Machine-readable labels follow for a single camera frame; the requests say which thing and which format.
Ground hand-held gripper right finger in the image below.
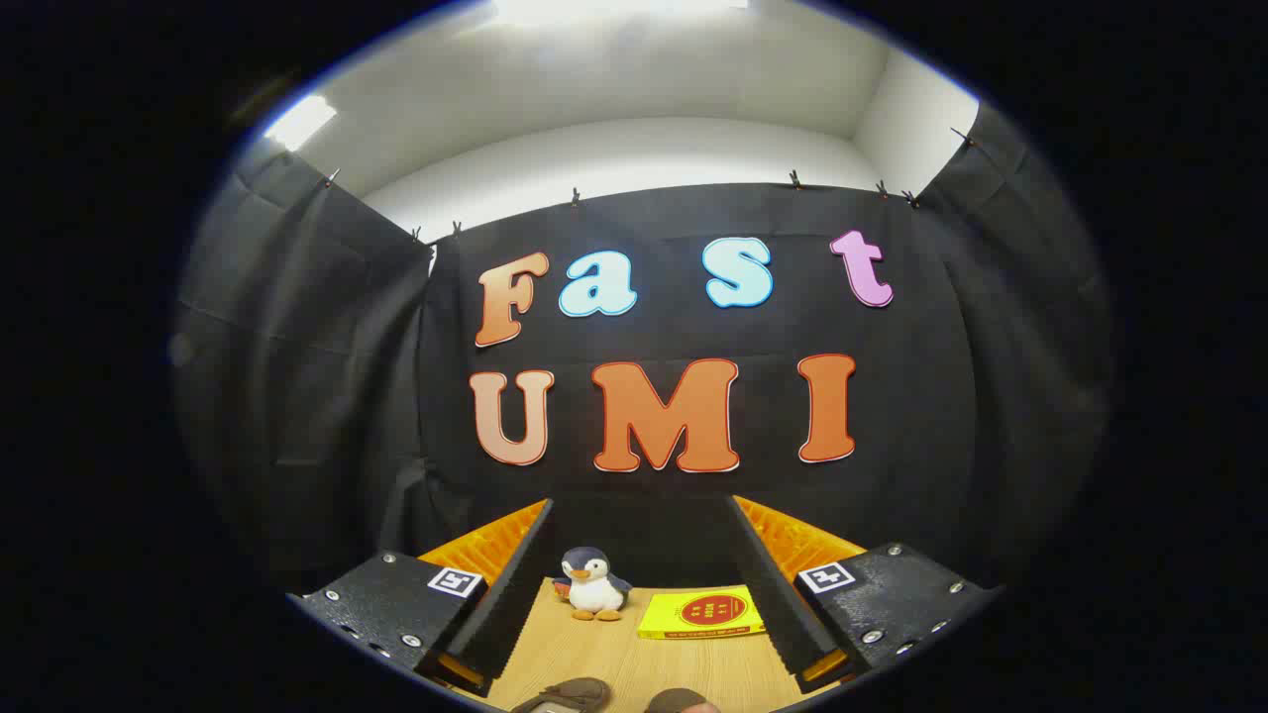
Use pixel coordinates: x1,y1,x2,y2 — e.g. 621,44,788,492
728,493,1002,694

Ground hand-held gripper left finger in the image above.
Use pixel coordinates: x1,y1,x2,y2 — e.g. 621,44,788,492
287,498,556,697

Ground brown shoe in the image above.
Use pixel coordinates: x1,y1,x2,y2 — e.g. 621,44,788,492
510,677,612,713

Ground yellow book with red circle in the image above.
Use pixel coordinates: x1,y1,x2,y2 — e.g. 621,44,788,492
637,585,767,642

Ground penguin plush toy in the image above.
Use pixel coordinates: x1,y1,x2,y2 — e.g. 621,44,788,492
551,547,633,623

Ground row of small cloth clips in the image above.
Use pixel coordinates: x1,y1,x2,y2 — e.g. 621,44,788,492
322,127,977,244

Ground ceiling light panel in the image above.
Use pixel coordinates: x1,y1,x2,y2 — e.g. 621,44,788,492
263,94,338,152
490,0,749,27

